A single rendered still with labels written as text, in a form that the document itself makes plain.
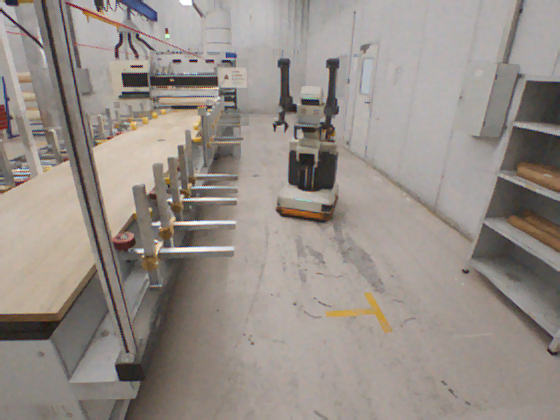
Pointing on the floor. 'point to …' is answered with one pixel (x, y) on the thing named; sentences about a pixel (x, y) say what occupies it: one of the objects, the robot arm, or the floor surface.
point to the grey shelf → (543, 103)
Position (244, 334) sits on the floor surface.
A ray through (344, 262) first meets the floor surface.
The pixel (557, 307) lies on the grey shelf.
